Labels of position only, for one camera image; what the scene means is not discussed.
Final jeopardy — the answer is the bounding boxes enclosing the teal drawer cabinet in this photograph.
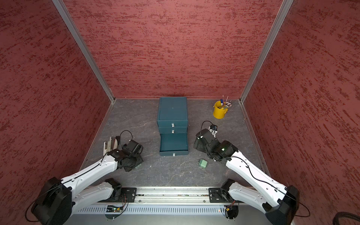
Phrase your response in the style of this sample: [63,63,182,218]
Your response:
[157,97,188,157]

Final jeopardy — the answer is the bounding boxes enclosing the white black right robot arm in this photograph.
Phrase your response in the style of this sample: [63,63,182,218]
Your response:
[194,129,300,225]

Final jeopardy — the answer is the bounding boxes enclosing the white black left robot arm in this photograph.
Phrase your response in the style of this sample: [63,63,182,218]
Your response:
[28,149,143,225]

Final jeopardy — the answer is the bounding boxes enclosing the beige stapler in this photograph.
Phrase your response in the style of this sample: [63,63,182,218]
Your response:
[103,136,120,155]

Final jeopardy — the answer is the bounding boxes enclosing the yellow pen cup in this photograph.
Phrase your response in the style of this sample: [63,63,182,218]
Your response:
[213,101,228,119]

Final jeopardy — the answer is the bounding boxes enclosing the pens in cup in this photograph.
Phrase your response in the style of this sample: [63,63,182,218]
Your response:
[220,97,232,109]

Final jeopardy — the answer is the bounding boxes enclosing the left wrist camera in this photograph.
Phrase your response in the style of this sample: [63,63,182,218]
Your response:
[122,140,143,157]

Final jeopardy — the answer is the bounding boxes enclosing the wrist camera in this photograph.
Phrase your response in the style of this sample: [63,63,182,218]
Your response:
[208,125,218,138]
[122,140,143,157]

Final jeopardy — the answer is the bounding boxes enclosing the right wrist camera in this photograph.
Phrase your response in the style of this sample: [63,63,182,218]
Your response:
[208,125,218,138]

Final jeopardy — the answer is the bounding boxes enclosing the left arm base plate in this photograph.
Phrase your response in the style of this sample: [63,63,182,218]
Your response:
[99,187,137,203]

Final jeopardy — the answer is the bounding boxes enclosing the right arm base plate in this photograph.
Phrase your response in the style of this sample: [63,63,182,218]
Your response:
[208,187,243,205]

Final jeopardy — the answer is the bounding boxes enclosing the black cable bundle corner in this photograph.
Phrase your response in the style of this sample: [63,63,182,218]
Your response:
[332,211,360,225]

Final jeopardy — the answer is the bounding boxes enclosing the right aluminium corner post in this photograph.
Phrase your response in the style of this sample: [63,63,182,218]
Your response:
[239,0,294,103]

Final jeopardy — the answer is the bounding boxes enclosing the aluminium corner post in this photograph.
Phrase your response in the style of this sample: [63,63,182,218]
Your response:
[52,0,116,104]
[239,0,294,103]

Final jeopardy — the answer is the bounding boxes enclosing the left aluminium corner post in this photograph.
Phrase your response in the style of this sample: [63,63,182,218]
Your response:
[52,0,116,104]

